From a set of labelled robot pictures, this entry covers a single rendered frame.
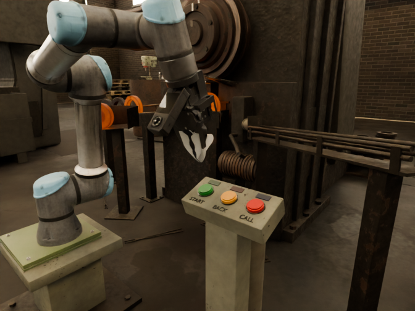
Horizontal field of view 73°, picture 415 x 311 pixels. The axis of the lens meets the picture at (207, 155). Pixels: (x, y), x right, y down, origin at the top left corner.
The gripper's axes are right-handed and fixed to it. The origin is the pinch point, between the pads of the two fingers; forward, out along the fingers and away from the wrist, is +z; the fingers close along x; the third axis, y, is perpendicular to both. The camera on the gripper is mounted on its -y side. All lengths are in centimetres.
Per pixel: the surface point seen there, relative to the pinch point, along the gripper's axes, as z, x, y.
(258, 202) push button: 9.3, -15.3, 0.2
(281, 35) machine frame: -7, 20, 98
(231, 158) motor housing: 37, 29, 50
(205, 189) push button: 9.2, -0.2, -0.6
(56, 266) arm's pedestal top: 30, 44, -32
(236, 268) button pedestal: 24.3, -11.9, -8.8
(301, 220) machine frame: 94, 8, 75
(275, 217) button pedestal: 12.2, -19.2, 0.0
